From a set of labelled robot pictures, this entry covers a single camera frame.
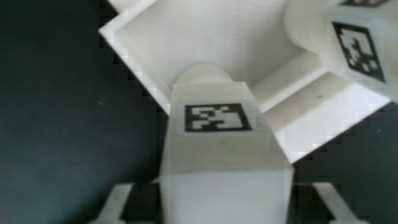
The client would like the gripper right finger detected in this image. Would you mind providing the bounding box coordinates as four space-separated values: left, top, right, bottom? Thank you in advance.
312 182 367 224

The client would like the white chair leg block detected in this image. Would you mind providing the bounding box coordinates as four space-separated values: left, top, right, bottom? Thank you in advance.
284 0 398 104

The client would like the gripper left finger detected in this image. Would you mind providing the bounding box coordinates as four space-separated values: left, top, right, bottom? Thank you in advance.
86 184 133 224

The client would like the white chair seat part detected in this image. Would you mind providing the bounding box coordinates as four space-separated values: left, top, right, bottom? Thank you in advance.
99 0 389 161

